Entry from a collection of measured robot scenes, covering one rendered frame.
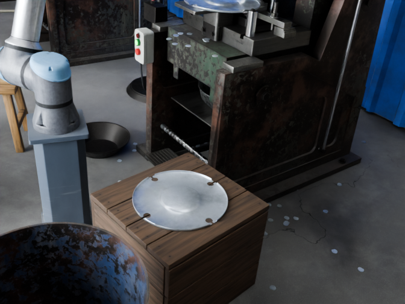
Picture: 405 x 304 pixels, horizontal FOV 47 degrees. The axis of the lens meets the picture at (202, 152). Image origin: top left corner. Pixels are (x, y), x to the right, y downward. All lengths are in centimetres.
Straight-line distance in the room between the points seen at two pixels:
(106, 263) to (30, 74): 66
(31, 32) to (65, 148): 38
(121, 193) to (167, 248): 28
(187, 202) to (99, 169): 85
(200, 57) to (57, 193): 72
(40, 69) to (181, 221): 62
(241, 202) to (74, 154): 58
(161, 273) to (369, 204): 118
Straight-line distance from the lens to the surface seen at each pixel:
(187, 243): 127
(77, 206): 171
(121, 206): 138
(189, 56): 186
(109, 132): 239
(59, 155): 158
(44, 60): 151
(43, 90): 151
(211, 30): 182
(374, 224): 207
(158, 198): 141
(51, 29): 322
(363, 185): 229
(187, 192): 143
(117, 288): 120
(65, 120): 154
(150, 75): 203
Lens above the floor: 122
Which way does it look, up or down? 32 degrees down
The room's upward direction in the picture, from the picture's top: 5 degrees clockwise
